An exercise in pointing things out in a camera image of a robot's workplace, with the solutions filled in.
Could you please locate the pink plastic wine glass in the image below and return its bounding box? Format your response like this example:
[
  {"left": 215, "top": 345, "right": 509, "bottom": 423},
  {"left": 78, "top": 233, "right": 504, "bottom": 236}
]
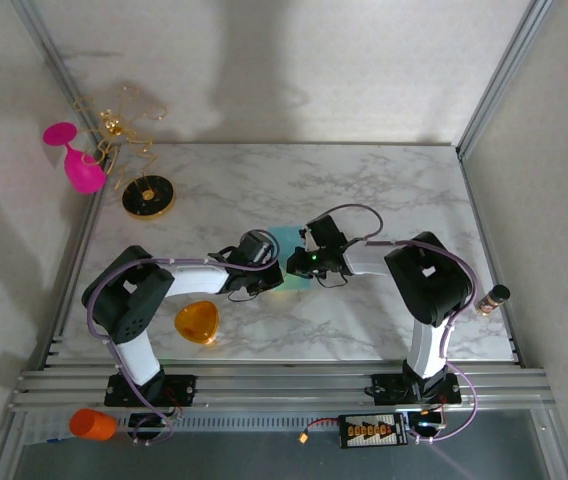
[{"left": 42, "top": 121, "right": 107, "bottom": 195}]

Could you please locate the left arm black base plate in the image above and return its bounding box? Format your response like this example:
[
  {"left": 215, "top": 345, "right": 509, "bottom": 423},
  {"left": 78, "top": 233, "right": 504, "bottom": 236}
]
[{"left": 103, "top": 373, "right": 198, "bottom": 407}]

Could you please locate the aluminium frame post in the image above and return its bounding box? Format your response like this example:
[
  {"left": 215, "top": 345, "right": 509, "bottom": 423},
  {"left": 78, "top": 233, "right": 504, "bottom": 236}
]
[
  {"left": 11, "top": 0, "right": 111, "bottom": 154},
  {"left": 455, "top": 0, "right": 551, "bottom": 160}
]

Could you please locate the yellow connector red wire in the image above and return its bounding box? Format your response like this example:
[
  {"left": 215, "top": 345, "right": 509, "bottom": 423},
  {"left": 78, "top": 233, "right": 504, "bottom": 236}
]
[{"left": 297, "top": 417, "right": 341, "bottom": 445}]

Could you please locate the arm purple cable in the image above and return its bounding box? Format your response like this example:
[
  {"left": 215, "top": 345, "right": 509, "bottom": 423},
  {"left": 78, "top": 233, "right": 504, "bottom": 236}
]
[
  {"left": 308, "top": 203, "right": 481, "bottom": 445},
  {"left": 86, "top": 229, "right": 285, "bottom": 447}
]

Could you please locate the black controller box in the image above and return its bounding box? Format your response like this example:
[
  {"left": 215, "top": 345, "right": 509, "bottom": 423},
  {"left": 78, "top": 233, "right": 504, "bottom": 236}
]
[
  {"left": 128, "top": 412, "right": 175, "bottom": 436},
  {"left": 407, "top": 409, "right": 445, "bottom": 435}
]

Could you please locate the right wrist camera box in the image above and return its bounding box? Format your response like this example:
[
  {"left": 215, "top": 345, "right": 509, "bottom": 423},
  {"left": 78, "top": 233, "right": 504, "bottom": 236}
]
[{"left": 303, "top": 213, "right": 350, "bottom": 251}]

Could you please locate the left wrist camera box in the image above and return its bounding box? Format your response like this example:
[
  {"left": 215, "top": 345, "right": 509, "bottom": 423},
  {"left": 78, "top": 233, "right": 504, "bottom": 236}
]
[{"left": 235, "top": 229, "right": 274, "bottom": 265}]

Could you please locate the black charger board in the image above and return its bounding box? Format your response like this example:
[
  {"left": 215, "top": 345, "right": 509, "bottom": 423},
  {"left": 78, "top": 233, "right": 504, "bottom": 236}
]
[{"left": 338, "top": 412, "right": 410, "bottom": 449}]

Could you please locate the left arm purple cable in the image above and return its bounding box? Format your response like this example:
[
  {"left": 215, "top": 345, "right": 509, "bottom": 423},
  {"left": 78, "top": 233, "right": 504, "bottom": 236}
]
[{"left": 86, "top": 229, "right": 285, "bottom": 447}]

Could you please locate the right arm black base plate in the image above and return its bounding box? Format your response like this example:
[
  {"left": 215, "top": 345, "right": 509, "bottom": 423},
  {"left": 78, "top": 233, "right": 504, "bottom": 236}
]
[{"left": 371, "top": 372, "right": 464, "bottom": 406}]

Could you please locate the light blue paper sheet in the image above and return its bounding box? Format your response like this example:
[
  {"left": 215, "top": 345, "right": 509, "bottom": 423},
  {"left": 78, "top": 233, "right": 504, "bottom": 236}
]
[{"left": 266, "top": 226, "right": 316, "bottom": 293}]

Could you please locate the small brown bottle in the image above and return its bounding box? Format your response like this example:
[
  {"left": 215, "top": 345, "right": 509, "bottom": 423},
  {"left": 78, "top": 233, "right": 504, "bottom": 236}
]
[{"left": 474, "top": 283, "right": 511, "bottom": 316}]

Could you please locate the aluminium rail frame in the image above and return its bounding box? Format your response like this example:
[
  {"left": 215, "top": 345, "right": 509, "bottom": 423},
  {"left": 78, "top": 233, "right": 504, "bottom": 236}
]
[{"left": 11, "top": 367, "right": 554, "bottom": 414}]

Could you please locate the grey slotted cable duct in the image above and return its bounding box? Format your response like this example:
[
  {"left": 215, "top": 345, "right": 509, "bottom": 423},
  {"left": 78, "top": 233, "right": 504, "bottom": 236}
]
[{"left": 113, "top": 412, "right": 345, "bottom": 434}]

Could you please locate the orange triangular bowl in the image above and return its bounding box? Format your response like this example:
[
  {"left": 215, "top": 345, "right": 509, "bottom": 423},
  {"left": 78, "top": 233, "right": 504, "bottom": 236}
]
[{"left": 173, "top": 298, "right": 221, "bottom": 346}]

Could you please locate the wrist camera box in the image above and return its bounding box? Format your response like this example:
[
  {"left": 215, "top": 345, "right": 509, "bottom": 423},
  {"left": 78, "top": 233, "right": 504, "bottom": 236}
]
[
  {"left": 235, "top": 229, "right": 274, "bottom": 265},
  {"left": 303, "top": 213, "right": 350, "bottom": 251}
]

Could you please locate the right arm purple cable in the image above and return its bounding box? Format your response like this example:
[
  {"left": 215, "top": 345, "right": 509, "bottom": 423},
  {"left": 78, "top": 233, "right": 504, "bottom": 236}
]
[{"left": 308, "top": 203, "right": 481, "bottom": 445}]

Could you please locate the gold wire glass rack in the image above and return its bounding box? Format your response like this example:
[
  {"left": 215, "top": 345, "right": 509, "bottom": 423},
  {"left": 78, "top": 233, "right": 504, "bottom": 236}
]
[{"left": 72, "top": 85, "right": 177, "bottom": 221}]

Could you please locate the orange plastic cup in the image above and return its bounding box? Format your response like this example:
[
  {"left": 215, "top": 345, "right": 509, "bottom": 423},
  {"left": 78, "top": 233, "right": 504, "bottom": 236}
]
[{"left": 68, "top": 408, "right": 118, "bottom": 443}]

